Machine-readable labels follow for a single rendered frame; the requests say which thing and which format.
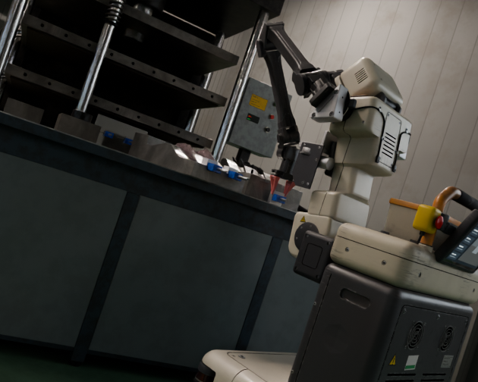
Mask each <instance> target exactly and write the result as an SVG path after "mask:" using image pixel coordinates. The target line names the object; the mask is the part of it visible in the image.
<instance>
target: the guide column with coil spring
mask: <svg viewBox="0 0 478 382"><path fill-rule="evenodd" d="M111 5H117V6H119V7H121V8H122V6H123V5H121V4H118V3H116V2H112V3H111ZM110 8H112V9H115V10H117V11H120V12H121V9H120V8H116V7H113V6H110ZM108 13H113V14H117V15H118V16H119V15H120V14H119V13H118V12H116V11H108ZM107 17H112V18H114V19H116V20H118V17H116V16H114V15H111V14H107ZM114 30H115V26H113V25H112V24H110V23H104V26H103V28H102V32H101V35H100V37H99V41H98V43H97V46H96V50H95V52H94V55H93V59H92V61H91V64H90V68H89V70H88V72H87V75H86V79H85V81H84V84H83V88H82V90H81V93H80V97H79V99H78V101H77V105H76V108H75V109H76V110H78V111H82V112H85V113H86V111H87V109H88V106H89V103H90V99H91V97H92V94H93V90H94V88H95V86H96V82H97V80H98V77H99V73H100V71H101V68H102V64H103V61H104V59H105V56H106V53H107V51H108V47H109V44H110V42H111V39H112V35H113V32H114Z"/></svg>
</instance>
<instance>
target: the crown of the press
mask: <svg viewBox="0 0 478 382"><path fill-rule="evenodd" d="M126 2H127V3H128V4H129V5H130V6H131V7H133V8H136V9H137V10H140V11H142V12H144V13H146V14H148V15H151V16H160V15H162V12H163V10H164V11H167V12H168V13H170V14H173V15H174V16H176V17H179V18H181V19H183V20H185V21H187V22H189V23H191V24H194V25H196V26H198V27H200V28H202V29H204V30H206V31H208V32H211V33H213V34H215V35H216V33H217V31H221V32H223V33H224V34H225V38H224V39H227V38H228V37H231V36H233V35H236V34H238V33H241V32H243V31H245V30H248V29H250V28H252V27H254V25H255V23H256V19H257V17H258V14H259V11H260V10H264V11H267V12H269V19H268V20H271V19H273V18H275V17H277V16H279V15H280V13H281V10H282V7H283V4H284V2H285V0H126ZM122 37H123V38H124V39H126V40H127V41H129V42H132V43H135V44H138V45H142V44H143V40H144V37H145V36H144V35H143V34H142V33H139V32H137V31H136V30H132V29H129V28H124V32H123V34H122Z"/></svg>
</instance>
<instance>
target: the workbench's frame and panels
mask: <svg viewBox="0 0 478 382"><path fill-rule="evenodd" d="M295 215H296V213H295V212H292V211H289V210H287V209H284V208H280V207H278V206H275V205H271V204H269V203H266V202H262V201H260V200H258V199H254V198H251V197H249V196H245V195H242V194H240V193H236V192H233V191H230V190H228V189H225V188H222V187H220V186H216V185H213V184H211V183H207V182H204V181H202V180H198V179H196V178H193V177H189V176H187V175H184V174H180V173H178V172H175V171H171V170H169V169H166V168H163V167H160V166H158V165H155V164H151V163H149V162H146V161H142V160H140V159H137V158H133V157H131V156H129V155H125V154H122V153H120V152H116V151H113V150H111V149H107V148H104V147H101V146H98V145H96V144H93V143H91V142H87V141H84V140H82V139H78V138H75V137H72V136H69V135H66V134H64V133H60V132H58V131H55V130H51V129H49V128H46V127H42V126H40V125H37V124H34V123H31V122H29V121H25V120H22V119H20V118H17V117H13V116H11V115H8V114H4V113H1V112H0V339H1V340H9V341H14V342H19V343H27V344H32V345H36V346H44V347H49V348H54V349H63V350H67V351H71V352H70V358H69V361H68V363H69V364H70V365H72V366H75V367H79V366H81V364H82V362H84V360H85V358H86V354H90V355H98V356H102V357H107V358H112V359H120V360H125V361H130V362H138V363H143V364H148V365H156V366H161V367H166V368H173V369H178V370H183V371H192V372H196V373H197V372H198V371H199V370H198V366H199V363H200V362H201V361H202V359H203V357H204V355H205V354H206V353H208V352H209V351H212V350H216V349H220V350H239V351H257V352H294V353H297V351H298V348H299V345H300V341H301V339H302V336H303V332H304V330H305V327H306V325H307V321H308V318H309V316H310V312H311V309H312V307H313V303H314V300H315V298H316V294H317V291H318V289H319V283H316V282H314V281H312V280H309V279H307V278H305V277H302V276H300V275H299V274H296V273H294V271H293V268H294V264H295V262H296V258H295V257H294V256H292V255H291V253H290V252H289V248H288V245H289V240H290V237H291V231H292V227H293V223H294V216H295Z"/></svg>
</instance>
